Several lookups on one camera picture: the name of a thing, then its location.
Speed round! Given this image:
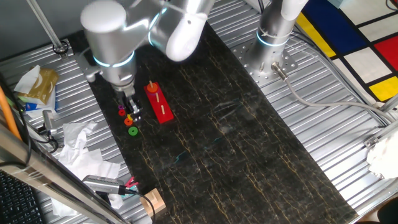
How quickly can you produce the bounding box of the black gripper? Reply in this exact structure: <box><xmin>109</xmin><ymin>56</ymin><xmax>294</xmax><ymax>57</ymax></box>
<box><xmin>119</xmin><ymin>88</ymin><xmax>144</xmax><ymax>123</ymax></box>

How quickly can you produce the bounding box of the red Hanoi base with pegs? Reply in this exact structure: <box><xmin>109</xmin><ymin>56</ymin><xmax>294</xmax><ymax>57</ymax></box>
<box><xmin>143</xmin><ymin>80</ymin><xmax>175</xmax><ymax>124</ymax></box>

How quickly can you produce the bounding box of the notched wooden block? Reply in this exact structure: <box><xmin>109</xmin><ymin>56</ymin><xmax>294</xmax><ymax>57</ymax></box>
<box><xmin>139</xmin><ymin>187</ymin><xmax>167</xmax><ymax>218</ymax></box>

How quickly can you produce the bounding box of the small crumpled white tissue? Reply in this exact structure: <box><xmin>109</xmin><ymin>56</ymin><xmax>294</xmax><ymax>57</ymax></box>
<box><xmin>62</xmin><ymin>120</ymin><xmax>99</xmax><ymax>156</ymax></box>

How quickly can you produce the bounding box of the large crumpled white tissue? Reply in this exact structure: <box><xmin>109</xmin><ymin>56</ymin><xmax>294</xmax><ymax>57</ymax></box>
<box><xmin>50</xmin><ymin>148</ymin><xmax>124</xmax><ymax>218</ymax></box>

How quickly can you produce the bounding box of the pink plastic clip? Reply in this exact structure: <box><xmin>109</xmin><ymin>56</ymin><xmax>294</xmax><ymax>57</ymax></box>
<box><xmin>124</xmin><ymin>176</ymin><xmax>139</xmax><ymax>189</ymax></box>

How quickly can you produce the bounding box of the silver ribbed device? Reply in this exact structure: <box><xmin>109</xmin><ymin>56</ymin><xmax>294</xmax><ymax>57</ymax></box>
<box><xmin>82</xmin><ymin>174</ymin><xmax>126</xmax><ymax>196</ymax></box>

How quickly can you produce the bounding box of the teal plastic clip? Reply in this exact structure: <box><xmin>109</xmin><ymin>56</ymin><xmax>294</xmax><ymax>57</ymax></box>
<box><xmin>121</xmin><ymin>186</ymin><xmax>137</xmax><ymax>198</ymax></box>

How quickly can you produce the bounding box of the gold tissue box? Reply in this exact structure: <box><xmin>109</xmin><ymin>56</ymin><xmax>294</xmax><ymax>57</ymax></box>
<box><xmin>14</xmin><ymin>64</ymin><xmax>60</xmax><ymax>106</ymax></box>

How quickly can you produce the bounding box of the black marble pattern mat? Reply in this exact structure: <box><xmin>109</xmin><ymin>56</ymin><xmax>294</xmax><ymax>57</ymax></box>
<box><xmin>67</xmin><ymin>0</ymin><xmax>359</xmax><ymax>224</ymax></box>

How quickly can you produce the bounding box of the blue tissue pack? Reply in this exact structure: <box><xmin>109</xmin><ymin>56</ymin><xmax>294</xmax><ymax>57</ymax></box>
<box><xmin>18</xmin><ymin>88</ymin><xmax>58</xmax><ymax>119</ymax></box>

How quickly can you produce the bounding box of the metal stand pole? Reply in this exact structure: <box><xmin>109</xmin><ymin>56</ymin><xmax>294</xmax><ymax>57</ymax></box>
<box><xmin>26</xmin><ymin>0</ymin><xmax>70</xmax><ymax>60</ymax></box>

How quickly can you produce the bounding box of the orange pole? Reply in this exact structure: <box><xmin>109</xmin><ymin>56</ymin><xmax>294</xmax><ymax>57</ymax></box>
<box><xmin>0</xmin><ymin>85</ymin><xmax>22</xmax><ymax>141</ymax></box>

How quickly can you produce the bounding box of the black keyboard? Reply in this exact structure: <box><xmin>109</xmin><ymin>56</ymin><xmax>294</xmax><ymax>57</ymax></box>
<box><xmin>0</xmin><ymin>170</ymin><xmax>45</xmax><ymax>224</ymax></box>

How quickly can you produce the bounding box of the Mondrian pattern panel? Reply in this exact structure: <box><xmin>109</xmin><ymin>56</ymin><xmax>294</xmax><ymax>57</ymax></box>
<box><xmin>295</xmin><ymin>0</ymin><xmax>398</xmax><ymax>103</ymax></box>

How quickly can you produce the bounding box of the white cloth bundle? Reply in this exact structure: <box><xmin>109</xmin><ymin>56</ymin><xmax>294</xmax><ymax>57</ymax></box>
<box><xmin>366</xmin><ymin>130</ymin><xmax>398</xmax><ymax>180</ymax></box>

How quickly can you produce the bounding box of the dark round object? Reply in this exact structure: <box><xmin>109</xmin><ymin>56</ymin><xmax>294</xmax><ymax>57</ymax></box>
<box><xmin>354</xmin><ymin>197</ymin><xmax>398</xmax><ymax>224</ymax></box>

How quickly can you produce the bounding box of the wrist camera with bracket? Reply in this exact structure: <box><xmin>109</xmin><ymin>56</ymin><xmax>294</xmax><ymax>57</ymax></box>
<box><xmin>75</xmin><ymin>49</ymin><xmax>105</xmax><ymax>83</ymax></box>

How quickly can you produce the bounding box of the black device cable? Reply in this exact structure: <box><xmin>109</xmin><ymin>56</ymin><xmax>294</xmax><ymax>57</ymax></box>
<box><xmin>123</xmin><ymin>188</ymin><xmax>156</xmax><ymax>218</ymax></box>

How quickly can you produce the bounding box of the silver camera on tripod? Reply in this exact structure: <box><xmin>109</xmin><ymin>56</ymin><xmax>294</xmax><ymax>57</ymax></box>
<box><xmin>37</xmin><ymin>110</ymin><xmax>60</xmax><ymax>154</ymax></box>

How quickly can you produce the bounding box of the aluminium frame beam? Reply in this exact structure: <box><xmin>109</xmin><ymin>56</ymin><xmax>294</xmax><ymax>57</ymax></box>
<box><xmin>0</xmin><ymin>123</ymin><xmax>131</xmax><ymax>224</ymax></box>

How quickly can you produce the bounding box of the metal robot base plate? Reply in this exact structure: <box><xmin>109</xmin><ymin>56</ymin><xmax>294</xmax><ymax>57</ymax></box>
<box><xmin>231</xmin><ymin>39</ymin><xmax>299</xmax><ymax>88</ymax></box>

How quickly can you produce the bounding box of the thick gray base cable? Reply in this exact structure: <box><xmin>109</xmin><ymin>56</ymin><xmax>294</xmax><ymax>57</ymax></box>
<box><xmin>271</xmin><ymin>61</ymin><xmax>396</xmax><ymax>124</ymax></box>

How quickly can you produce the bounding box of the thin cable bundle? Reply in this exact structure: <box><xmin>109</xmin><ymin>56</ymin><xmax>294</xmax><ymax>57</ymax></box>
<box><xmin>290</xmin><ymin>29</ymin><xmax>391</xmax><ymax>125</ymax></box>

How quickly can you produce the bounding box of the aluminium profile bracket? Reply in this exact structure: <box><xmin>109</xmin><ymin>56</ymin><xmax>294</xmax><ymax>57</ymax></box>
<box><xmin>363</xmin><ymin>93</ymin><xmax>398</xmax><ymax>150</ymax></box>

